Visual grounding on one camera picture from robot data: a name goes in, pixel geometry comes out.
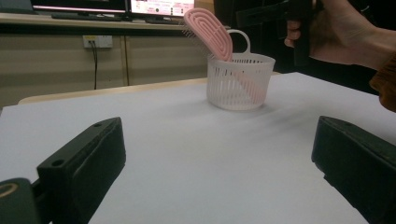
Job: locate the dark screen monitor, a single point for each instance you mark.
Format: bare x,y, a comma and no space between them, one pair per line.
77,3

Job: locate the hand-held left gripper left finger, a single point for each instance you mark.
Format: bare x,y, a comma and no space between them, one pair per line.
84,168

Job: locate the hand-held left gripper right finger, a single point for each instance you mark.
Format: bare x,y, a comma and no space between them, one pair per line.
358,165

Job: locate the pink plastic spatula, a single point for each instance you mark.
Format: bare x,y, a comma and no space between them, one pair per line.
208,34

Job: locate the bright screen monitor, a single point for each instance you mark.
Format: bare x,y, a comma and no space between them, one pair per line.
162,6

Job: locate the white slotted plastic basket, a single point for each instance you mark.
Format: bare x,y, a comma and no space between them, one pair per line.
239,84

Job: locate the white table mat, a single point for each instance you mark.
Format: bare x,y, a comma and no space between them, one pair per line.
202,155

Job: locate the white wall socket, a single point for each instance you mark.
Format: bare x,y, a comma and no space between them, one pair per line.
98,41

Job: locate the black keyboard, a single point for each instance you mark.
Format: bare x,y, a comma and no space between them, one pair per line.
165,21
87,17

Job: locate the beige counter with cabinets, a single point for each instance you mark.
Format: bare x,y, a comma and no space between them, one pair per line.
46,68

